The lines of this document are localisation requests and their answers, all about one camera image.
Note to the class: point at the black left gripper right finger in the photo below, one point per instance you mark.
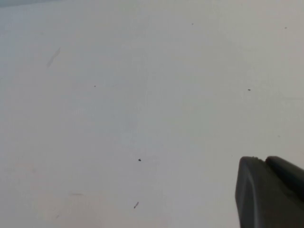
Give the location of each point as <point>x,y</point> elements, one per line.
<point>288,180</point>

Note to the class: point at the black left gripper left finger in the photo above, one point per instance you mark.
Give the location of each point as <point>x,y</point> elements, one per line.
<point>254,199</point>

